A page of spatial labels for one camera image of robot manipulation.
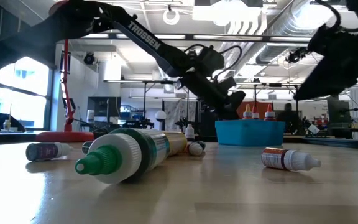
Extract large window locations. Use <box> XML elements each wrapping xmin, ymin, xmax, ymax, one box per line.
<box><xmin>0</xmin><ymin>55</ymin><xmax>54</xmax><ymax>131</ymax></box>

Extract white patterned curtain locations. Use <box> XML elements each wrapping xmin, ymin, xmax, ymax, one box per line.
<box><xmin>163</xmin><ymin>99</ymin><xmax>198</xmax><ymax>131</ymax></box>

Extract small green food coloring bottle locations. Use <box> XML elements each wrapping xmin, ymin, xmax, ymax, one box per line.
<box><xmin>81</xmin><ymin>140</ymin><xmax>94</xmax><ymax>155</ymax></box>

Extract small purple food coloring bottle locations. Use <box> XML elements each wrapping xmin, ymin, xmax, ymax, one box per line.
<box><xmin>25</xmin><ymin>142</ymin><xmax>73</xmax><ymax>162</ymax></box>

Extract white globe lamp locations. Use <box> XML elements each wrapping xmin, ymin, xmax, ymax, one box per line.
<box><xmin>154</xmin><ymin>110</ymin><xmax>167</xmax><ymax>123</ymax></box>

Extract black beam with light strips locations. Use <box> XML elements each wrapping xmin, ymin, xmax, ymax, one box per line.
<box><xmin>57</xmin><ymin>33</ymin><xmax>358</xmax><ymax>43</ymax></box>

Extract black ceiling speaker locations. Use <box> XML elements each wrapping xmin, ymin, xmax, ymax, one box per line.
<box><xmin>83</xmin><ymin>52</ymin><xmax>96</xmax><ymax>65</ymax></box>

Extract large yellow food coloring bottle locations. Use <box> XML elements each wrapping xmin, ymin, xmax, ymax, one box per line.
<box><xmin>162</xmin><ymin>130</ymin><xmax>188</xmax><ymax>156</ymax></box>

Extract white hanging ring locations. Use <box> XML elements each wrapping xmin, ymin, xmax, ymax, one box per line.
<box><xmin>162</xmin><ymin>7</ymin><xmax>180</xmax><ymax>26</ymax></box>

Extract person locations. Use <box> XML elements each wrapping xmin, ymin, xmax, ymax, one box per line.
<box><xmin>275</xmin><ymin>102</ymin><xmax>306</xmax><ymax>134</ymax></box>

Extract blue plastic bin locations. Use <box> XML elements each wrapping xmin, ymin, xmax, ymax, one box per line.
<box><xmin>214</xmin><ymin>119</ymin><xmax>286</xmax><ymax>147</ymax></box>

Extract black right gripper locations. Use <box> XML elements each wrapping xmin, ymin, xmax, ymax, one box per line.
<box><xmin>293</xmin><ymin>24</ymin><xmax>358</xmax><ymax>100</ymax></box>

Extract dark monitor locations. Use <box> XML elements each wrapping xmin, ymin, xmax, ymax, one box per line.
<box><xmin>326</xmin><ymin>96</ymin><xmax>353</xmax><ymax>125</ymax></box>

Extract red desk lamp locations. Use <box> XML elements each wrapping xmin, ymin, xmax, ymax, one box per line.
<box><xmin>35</xmin><ymin>0</ymin><xmax>95</xmax><ymax>143</ymax></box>

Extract black ceiling spotlight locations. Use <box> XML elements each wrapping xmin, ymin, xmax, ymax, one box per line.
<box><xmin>286</xmin><ymin>46</ymin><xmax>307</xmax><ymax>65</ymax></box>

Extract black robot arms on bench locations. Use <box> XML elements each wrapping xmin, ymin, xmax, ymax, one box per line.
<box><xmin>121</xmin><ymin>117</ymin><xmax>155</xmax><ymax>130</ymax></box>

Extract large green food coloring bottle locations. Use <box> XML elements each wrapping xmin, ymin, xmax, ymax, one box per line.
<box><xmin>75</xmin><ymin>128</ymin><xmax>171</xmax><ymax>185</ymax></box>

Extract black gantry frame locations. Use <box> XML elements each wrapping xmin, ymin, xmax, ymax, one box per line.
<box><xmin>234</xmin><ymin>82</ymin><xmax>301</xmax><ymax>121</ymax></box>
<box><xmin>103</xmin><ymin>79</ymin><xmax>195</xmax><ymax>128</ymax></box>

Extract white bottle red label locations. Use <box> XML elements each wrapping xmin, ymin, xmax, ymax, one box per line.
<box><xmin>261</xmin><ymin>147</ymin><xmax>322</xmax><ymax>172</ymax></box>

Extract silver ceiling duct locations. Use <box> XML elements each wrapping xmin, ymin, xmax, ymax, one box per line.
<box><xmin>253</xmin><ymin>0</ymin><xmax>326</xmax><ymax>65</ymax></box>

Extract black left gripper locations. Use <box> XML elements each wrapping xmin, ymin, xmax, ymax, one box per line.
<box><xmin>178</xmin><ymin>73</ymin><xmax>247</xmax><ymax>121</ymax></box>

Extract black monitor cabinet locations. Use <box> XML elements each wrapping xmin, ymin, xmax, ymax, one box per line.
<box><xmin>87</xmin><ymin>96</ymin><xmax>122</xmax><ymax>126</ymax></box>

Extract small black food coloring bottle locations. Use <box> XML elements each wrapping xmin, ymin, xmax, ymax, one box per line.
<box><xmin>185</xmin><ymin>123</ymin><xmax>196</xmax><ymax>142</ymax></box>

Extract large orange food coloring bottle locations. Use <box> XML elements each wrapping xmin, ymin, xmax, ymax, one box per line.
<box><xmin>242</xmin><ymin>104</ymin><xmax>254</xmax><ymax>121</ymax></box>

